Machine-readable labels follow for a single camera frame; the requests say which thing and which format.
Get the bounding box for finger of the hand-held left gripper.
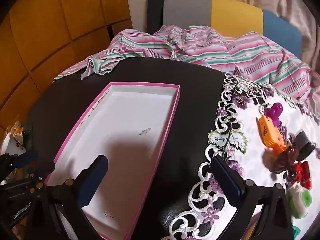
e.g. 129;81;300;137
0;174;38;196
0;149;38;173

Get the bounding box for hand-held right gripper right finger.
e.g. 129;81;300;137
211;154;293;240

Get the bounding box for brown shell-shaped toy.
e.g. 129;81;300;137
272;146;300;174

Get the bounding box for pink-rimmed white tray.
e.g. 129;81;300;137
45;82;180;240

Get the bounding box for beige curtain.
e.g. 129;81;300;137
231;0;320;68

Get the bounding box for white orange paper packets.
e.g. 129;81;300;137
0;120;34;155

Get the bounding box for teal plastic toy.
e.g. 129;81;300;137
291;226;307;240

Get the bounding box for black cylindrical fan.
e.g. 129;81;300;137
291;129;316;161

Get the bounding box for purple perforated hat toy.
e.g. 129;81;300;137
264;102;284;127

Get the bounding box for grey yellow blue chair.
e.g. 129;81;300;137
162;0;303;58

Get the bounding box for white green square box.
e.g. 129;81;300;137
285;184;313;219

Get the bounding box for red glossy oval case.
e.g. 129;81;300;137
301;161;313;189

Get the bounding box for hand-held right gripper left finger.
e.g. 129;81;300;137
27;154;118;240

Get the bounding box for black padded post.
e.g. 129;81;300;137
147;0;167;34

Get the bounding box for orange wooden wardrobe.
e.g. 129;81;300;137
0;0;133;130

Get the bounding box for orange cube block toy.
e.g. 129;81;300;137
264;127;290;157

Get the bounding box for pink green striped cloth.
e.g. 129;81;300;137
52;25;320;120

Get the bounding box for white embroidered floral tablecloth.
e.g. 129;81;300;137
167;74;320;240

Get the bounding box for red puzzle piece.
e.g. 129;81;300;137
287;162;304;183

